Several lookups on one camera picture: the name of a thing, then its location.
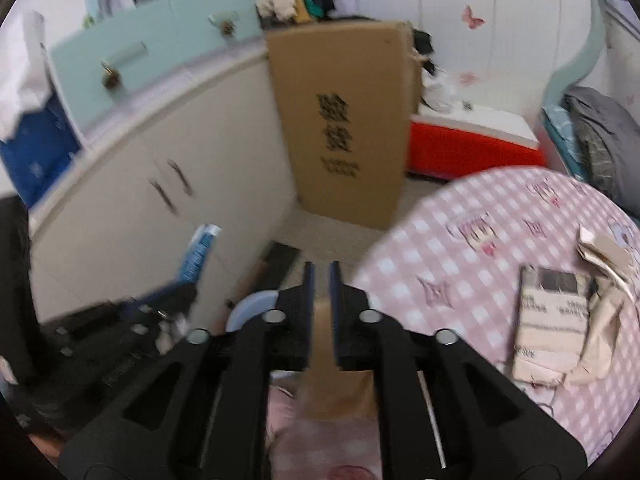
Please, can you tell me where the white cabinet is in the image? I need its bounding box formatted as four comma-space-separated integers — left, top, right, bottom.
27, 52, 301, 321

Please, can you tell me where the teal bed sheet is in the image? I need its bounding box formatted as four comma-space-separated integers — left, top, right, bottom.
542, 105, 591, 181

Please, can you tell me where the white plastic bag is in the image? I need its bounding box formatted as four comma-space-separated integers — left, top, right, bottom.
422, 67, 458, 113

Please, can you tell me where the beige printed paper packet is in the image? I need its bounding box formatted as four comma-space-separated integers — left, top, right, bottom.
511, 266, 593, 386

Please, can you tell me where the black clothes pile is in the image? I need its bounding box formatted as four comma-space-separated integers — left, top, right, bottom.
412, 30, 436, 76

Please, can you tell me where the large cardboard box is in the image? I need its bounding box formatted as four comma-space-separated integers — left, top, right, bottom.
264, 20, 423, 231

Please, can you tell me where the teal drawer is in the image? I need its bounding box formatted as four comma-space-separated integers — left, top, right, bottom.
167, 0, 265, 61
50, 0, 188, 131

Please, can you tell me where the black board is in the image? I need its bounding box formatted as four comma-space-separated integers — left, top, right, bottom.
262, 242, 301, 291

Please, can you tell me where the blue storage box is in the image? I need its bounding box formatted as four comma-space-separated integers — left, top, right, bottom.
0, 92, 83, 208

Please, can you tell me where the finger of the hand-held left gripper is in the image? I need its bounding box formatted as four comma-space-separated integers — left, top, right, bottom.
117, 282, 198, 323

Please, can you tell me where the pale green bed frame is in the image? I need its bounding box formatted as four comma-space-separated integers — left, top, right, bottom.
542, 0, 608, 111

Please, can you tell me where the red and white storage box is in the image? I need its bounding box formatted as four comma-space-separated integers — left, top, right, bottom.
407, 102, 548, 181

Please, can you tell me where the grey folded blanket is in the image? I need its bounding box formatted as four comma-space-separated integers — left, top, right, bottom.
562, 85, 640, 216

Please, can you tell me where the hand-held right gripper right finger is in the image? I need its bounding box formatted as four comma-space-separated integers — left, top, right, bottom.
328, 260, 588, 480

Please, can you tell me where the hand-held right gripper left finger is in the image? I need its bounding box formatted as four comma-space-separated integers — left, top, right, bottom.
59, 261, 317, 480

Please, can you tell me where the pink butterfly wall sticker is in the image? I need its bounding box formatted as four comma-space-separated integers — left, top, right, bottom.
461, 5, 486, 30

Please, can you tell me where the crumpled brown paper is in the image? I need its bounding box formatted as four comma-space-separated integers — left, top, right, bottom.
565, 225, 640, 386

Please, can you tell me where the white cloth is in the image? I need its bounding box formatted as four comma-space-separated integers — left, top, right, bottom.
0, 10, 53, 138

